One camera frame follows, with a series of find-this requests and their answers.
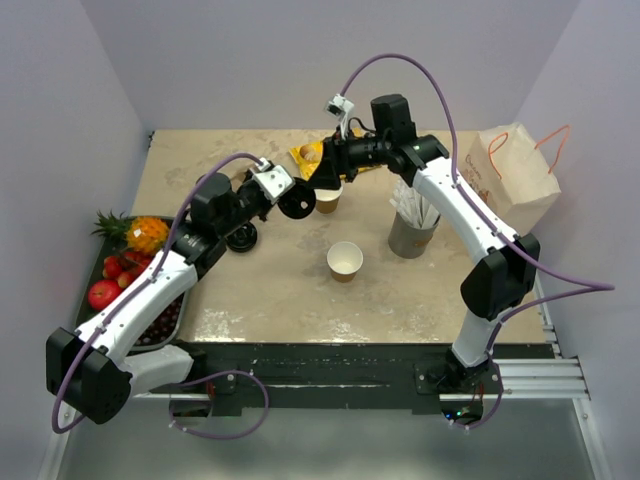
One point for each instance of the yellow Lays chips bag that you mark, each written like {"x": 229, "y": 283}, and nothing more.
{"x": 307, "y": 157}

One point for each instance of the grey straw holder cup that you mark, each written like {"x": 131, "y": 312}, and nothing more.
{"x": 408, "y": 242}

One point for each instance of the brown paper cup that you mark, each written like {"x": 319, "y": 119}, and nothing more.
{"x": 344, "y": 260}
{"x": 327, "y": 200}

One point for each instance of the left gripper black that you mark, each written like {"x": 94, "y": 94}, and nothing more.
{"x": 253, "y": 184}

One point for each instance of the black coffee cup lid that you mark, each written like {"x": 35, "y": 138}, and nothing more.
{"x": 298, "y": 202}

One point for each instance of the brown paper takeout bag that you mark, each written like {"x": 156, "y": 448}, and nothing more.
{"x": 507, "y": 169}

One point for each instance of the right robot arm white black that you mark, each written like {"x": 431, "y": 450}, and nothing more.
{"x": 500, "y": 278}

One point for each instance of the cardboard cup carrier tray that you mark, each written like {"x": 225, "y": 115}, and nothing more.
{"x": 232, "y": 179}

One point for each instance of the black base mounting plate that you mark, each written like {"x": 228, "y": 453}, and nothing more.
{"x": 348, "y": 376}

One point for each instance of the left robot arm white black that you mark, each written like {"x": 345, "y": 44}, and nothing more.
{"x": 91, "y": 369}

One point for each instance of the grey fruit tray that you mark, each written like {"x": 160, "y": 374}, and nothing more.
{"x": 86, "y": 312}

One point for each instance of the toy pineapple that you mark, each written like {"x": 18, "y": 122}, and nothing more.
{"x": 143, "y": 234}

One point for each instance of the small red fruits cluster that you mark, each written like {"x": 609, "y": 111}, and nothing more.
{"x": 125, "y": 268}

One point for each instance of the dark grapes bunch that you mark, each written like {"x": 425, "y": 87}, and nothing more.
{"x": 163, "y": 326}

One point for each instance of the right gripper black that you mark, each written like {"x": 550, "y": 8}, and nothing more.
{"x": 336, "y": 161}

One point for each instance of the large red apple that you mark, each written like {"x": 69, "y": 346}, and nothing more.
{"x": 102, "y": 293}

